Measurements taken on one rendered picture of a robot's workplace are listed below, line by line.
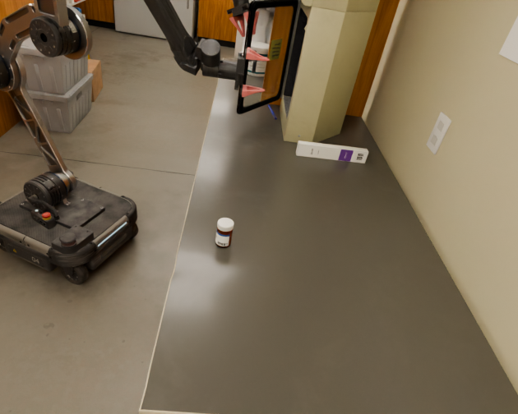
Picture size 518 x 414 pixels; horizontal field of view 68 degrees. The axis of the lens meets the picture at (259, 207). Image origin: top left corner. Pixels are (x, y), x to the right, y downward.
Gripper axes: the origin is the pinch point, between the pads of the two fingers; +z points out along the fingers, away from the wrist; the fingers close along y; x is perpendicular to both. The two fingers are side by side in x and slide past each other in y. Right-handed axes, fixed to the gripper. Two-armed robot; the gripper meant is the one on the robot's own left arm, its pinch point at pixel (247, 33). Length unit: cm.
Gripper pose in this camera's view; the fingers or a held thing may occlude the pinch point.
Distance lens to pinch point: 156.4
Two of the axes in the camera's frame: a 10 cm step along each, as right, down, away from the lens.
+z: 2.2, 9.0, 3.7
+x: -5.7, 4.3, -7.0
